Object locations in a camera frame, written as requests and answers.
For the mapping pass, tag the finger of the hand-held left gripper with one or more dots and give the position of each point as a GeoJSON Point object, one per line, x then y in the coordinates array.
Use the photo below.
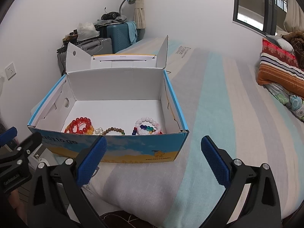
{"type": "Point", "coordinates": [33, 141]}
{"type": "Point", "coordinates": [8, 134]}

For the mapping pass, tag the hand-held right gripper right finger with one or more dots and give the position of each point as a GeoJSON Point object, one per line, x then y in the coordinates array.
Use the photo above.
{"type": "Point", "coordinates": [215, 161]}

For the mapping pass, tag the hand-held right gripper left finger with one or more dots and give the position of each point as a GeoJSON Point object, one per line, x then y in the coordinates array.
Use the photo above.
{"type": "Point", "coordinates": [92, 161]}

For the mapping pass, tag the white pearl beads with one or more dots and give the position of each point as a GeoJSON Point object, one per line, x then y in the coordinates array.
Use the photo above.
{"type": "Point", "coordinates": [101, 131]}

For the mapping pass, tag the blue and yellow cardboard box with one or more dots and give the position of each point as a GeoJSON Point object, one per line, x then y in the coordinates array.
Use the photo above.
{"type": "Point", "coordinates": [118, 87]}

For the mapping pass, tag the striped bed sheet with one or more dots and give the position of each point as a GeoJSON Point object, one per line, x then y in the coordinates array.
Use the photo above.
{"type": "Point", "coordinates": [225, 123]}

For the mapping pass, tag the floral quilt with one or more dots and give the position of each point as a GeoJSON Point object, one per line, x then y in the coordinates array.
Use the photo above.
{"type": "Point", "coordinates": [289, 99]}

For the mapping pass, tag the small dark box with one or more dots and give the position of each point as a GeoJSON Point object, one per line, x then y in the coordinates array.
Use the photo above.
{"type": "Point", "coordinates": [70, 36]}

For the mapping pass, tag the grey suitcase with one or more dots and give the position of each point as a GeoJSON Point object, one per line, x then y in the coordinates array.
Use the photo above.
{"type": "Point", "coordinates": [95, 46]}

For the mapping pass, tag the striped red orange pillow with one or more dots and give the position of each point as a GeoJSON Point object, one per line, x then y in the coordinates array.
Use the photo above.
{"type": "Point", "coordinates": [280, 68]}

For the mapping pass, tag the clear plastic bag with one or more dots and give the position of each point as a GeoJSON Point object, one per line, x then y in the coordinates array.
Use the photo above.
{"type": "Point", "coordinates": [86, 29]}

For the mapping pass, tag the teal suitcase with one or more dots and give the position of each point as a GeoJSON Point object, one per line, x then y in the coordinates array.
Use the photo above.
{"type": "Point", "coordinates": [116, 38]}

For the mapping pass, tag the light blue cloth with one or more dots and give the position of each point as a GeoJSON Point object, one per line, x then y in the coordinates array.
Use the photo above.
{"type": "Point", "coordinates": [132, 32]}

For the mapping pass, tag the white pillow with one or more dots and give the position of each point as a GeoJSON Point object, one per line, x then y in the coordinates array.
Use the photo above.
{"type": "Point", "coordinates": [280, 42]}

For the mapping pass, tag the grey cloth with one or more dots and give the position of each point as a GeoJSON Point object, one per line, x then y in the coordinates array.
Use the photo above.
{"type": "Point", "coordinates": [111, 21]}

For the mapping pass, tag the brown fur blanket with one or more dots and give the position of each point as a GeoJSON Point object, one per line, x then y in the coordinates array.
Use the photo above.
{"type": "Point", "coordinates": [296, 41]}

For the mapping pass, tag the beige curtain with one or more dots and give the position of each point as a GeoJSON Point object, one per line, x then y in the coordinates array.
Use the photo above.
{"type": "Point", "coordinates": [294, 16]}
{"type": "Point", "coordinates": [139, 16]}

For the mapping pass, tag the dark framed window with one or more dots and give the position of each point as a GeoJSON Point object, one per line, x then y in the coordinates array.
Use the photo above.
{"type": "Point", "coordinates": [251, 4]}

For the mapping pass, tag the white wall socket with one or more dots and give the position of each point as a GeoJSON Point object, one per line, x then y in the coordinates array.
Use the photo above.
{"type": "Point", "coordinates": [10, 70]}

